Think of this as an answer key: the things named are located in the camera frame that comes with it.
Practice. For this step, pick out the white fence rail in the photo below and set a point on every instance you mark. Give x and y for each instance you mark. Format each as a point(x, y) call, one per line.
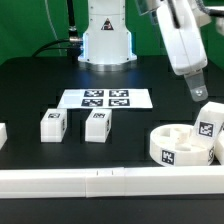
point(104, 182)
point(219, 149)
point(3, 135)

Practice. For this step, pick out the white sheet with tags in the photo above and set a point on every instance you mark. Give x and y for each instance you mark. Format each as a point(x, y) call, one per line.
point(105, 98)

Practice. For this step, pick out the white right fence rail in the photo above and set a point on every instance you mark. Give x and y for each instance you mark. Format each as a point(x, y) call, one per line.
point(219, 149)

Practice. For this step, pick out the white round stool seat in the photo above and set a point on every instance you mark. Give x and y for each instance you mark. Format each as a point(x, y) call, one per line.
point(169, 146)

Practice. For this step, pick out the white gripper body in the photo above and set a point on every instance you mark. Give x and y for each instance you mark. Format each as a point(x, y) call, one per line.
point(180, 33)

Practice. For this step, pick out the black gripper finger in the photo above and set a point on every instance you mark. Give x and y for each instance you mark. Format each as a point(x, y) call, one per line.
point(196, 85)

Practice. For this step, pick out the white front fence rail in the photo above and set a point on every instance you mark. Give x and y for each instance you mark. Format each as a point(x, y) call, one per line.
point(104, 182)

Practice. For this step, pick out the white left fence rail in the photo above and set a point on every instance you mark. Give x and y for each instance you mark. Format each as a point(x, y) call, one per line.
point(3, 135)

